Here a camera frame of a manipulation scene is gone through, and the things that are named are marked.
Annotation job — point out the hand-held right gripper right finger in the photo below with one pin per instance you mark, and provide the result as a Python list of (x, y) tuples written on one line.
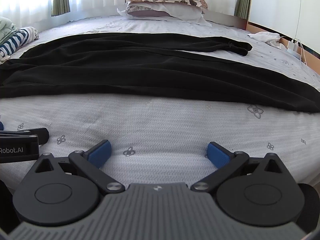
[(218, 155)]

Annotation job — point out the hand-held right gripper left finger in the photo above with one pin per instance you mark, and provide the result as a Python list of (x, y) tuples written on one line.
[(100, 153)]

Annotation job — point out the black pants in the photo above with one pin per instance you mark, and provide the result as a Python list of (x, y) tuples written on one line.
[(125, 67)]

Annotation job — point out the bed with grey patterned sheet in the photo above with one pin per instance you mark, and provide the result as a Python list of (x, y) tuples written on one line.
[(155, 130)]

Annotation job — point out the blue striped folded cloth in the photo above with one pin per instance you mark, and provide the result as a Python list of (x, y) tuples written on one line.
[(15, 41)]

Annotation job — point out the pale green folded cloth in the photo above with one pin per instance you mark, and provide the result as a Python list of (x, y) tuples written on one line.
[(5, 28)]

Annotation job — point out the crumpled white cloth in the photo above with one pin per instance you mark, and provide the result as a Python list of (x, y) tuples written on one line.
[(265, 37)]

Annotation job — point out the white pillow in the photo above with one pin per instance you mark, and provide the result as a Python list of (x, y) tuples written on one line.
[(180, 12)]

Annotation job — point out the wooden bed frame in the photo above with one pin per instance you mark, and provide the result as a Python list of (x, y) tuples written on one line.
[(257, 28)]

